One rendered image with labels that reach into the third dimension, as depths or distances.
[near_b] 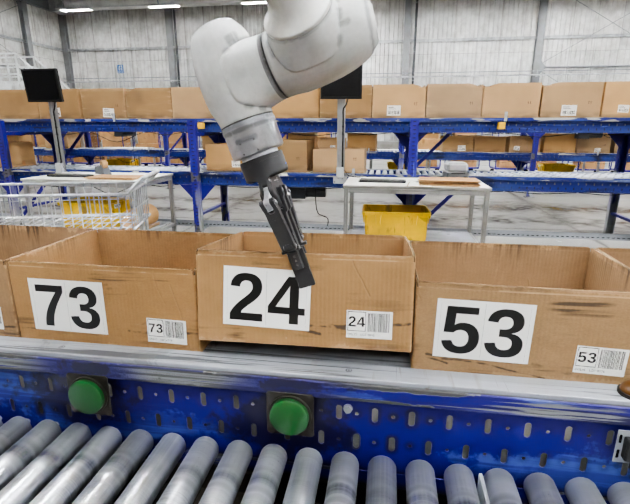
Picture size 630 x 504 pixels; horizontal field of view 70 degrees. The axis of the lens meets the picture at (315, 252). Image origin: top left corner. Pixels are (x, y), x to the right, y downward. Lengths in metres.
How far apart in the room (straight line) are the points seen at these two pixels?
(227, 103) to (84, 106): 5.72
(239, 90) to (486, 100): 4.74
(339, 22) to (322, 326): 0.48
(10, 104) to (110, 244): 5.84
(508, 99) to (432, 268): 4.42
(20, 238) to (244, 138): 0.85
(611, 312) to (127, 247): 1.06
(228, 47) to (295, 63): 0.11
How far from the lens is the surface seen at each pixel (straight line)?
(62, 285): 1.01
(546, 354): 0.88
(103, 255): 1.30
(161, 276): 0.89
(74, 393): 1.00
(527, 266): 1.12
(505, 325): 0.84
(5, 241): 1.47
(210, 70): 0.75
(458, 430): 0.89
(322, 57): 0.69
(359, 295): 0.79
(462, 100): 5.32
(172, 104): 5.84
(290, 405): 0.83
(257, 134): 0.74
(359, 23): 0.70
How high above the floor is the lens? 1.31
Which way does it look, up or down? 16 degrees down
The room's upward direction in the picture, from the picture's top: straight up
